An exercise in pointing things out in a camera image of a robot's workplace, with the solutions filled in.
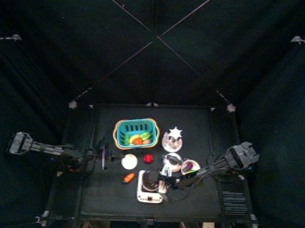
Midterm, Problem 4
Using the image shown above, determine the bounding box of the red toy tomato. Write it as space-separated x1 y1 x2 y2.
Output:
142 154 155 165

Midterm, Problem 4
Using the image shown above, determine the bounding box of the white bowl with dark contents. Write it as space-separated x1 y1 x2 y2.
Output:
162 152 183 174

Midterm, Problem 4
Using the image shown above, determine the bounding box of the orange toy carrot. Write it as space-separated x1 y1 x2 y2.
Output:
122 172 136 184

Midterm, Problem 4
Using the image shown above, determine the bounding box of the white star-shaped dish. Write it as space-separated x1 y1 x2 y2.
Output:
161 131 185 153

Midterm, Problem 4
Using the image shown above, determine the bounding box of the white toy egg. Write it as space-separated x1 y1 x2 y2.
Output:
120 153 139 171

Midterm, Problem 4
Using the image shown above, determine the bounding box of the teal basket with orange rim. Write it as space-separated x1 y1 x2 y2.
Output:
112 118 162 151

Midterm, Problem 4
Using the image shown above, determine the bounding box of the dark toy pot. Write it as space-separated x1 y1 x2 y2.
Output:
142 170 162 192

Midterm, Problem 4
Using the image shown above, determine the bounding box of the bowl with purple eggplant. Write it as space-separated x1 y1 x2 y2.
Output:
179 159 202 176

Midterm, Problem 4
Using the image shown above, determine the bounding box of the white star toy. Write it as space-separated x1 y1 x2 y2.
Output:
169 126 183 139

